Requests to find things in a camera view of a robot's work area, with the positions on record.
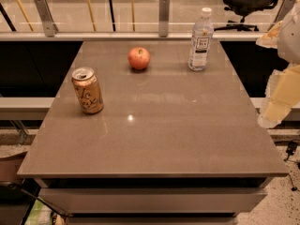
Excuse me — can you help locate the black office chair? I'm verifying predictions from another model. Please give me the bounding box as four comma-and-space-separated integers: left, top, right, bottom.
216, 0, 278, 32

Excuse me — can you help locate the grey metal railing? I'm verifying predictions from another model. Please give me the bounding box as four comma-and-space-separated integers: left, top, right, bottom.
0, 0, 299, 41

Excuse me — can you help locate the red apple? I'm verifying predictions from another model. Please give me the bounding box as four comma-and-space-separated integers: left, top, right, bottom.
127, 47, 150, 70

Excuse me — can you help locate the black power adapter with cable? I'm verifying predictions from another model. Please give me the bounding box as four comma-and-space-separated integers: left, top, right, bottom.
284, 140, 300, 192

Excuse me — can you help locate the clear plastic water bottle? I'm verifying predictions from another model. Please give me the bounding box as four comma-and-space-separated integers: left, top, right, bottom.
188, 7, 214, 71

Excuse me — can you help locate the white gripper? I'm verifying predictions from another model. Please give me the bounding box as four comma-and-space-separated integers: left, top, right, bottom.
256, 1, 300, 128

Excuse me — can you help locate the orange soda can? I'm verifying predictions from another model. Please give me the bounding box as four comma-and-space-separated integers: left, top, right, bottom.
71, 67, 104, 114

